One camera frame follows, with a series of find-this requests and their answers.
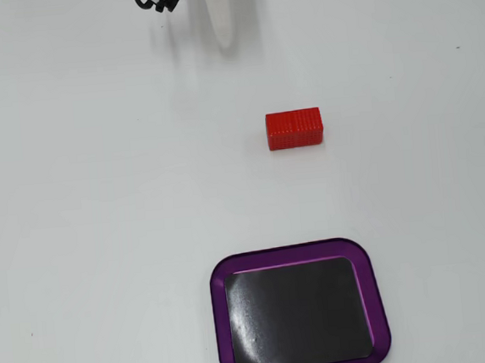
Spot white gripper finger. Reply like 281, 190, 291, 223
197, 0, 244, 53

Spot red textured rectangular block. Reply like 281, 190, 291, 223
263, 106, 324, 152

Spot purple tray with black inlay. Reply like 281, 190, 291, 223
206, 233, 394, 363

